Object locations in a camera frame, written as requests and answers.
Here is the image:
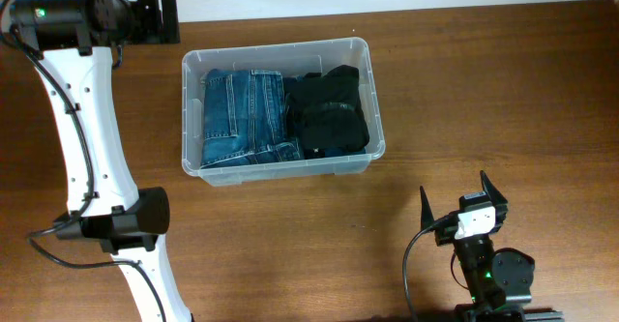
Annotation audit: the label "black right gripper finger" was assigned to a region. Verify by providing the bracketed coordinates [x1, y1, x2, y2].
[480, 170, 508, 208]
[420, 186, 435, 230]

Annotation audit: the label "dark blue jeans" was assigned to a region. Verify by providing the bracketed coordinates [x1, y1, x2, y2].
[200, 70, 304, 169]

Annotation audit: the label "black garment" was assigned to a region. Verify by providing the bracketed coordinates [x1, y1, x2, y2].
[298, 112, 369, 158]
[284, 64, 362, 142]

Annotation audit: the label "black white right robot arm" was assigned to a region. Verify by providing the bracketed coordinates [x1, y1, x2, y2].
[420, 171, 565, 322]

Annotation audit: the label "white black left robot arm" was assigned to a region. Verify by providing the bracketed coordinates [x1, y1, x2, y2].
[1, 0, 192, 321]

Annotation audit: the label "clear plastic storage bin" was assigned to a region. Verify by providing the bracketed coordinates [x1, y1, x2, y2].
[181, 37, 386, 187]

